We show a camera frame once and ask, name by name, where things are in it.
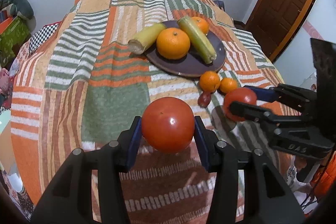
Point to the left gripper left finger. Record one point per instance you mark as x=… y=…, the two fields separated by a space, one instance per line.
x=68 y=197

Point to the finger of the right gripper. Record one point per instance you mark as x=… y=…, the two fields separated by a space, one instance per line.
x=296 y=135
x=297 y=98

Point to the grey plush toy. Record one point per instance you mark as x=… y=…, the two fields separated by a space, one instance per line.
x=20 y=8

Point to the red tomato back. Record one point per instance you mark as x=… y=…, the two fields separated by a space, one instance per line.
x=167 y=124

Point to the corn cob yellow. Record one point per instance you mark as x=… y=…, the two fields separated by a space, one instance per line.
x=144 y=39

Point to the large orange with sticker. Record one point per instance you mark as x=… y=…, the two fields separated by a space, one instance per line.
x=173 y=43

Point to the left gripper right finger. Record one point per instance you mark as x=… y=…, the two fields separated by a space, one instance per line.
x=267 y=197

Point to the corn cob green husk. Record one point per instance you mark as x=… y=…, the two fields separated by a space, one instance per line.
x=198 y=39

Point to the small mandarin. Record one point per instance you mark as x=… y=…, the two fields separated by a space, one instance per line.
x=227 y=85
x=209 y=82

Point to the red tomato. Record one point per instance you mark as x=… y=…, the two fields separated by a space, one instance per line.
x=167 y=124
x=242 y=95

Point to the green storage box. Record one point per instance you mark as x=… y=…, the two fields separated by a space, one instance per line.
x=13 y=35

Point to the brown wooden door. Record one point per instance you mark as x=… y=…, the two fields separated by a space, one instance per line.
x=274 y=23

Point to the red tomato front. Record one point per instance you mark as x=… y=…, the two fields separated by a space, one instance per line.
x=242 y=95

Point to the checkered cloth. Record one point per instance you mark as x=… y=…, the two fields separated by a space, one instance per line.
x=41 y=36

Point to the dark red grape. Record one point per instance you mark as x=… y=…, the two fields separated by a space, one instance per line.
x=204 y=99

